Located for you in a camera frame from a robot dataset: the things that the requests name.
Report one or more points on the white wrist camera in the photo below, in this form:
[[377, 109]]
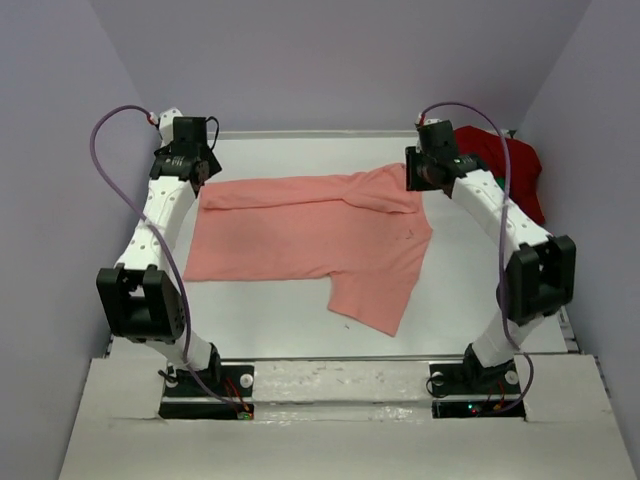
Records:
[[425, 121], [163, 123]]

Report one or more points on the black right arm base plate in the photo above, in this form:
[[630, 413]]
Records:
[[457, 397]]

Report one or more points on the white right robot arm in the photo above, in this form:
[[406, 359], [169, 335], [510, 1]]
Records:
[[536, 268]]

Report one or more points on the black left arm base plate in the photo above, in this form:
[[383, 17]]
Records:
[[183, 398]]

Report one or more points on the pink t shirt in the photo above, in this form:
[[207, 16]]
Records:
[[365, 232]]

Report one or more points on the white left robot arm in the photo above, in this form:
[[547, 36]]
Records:
[[143, 294]]

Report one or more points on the red t shirt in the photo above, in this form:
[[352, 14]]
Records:
[[525, 165]]

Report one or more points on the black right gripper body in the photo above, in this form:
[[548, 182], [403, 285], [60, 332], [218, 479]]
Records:
[[418, 170]]

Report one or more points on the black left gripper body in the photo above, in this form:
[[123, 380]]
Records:
[[213, 167]]

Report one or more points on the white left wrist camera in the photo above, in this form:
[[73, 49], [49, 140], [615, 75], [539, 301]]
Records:
[[163, 123]]

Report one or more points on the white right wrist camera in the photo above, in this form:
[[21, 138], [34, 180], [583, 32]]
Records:
[[425, 121]]

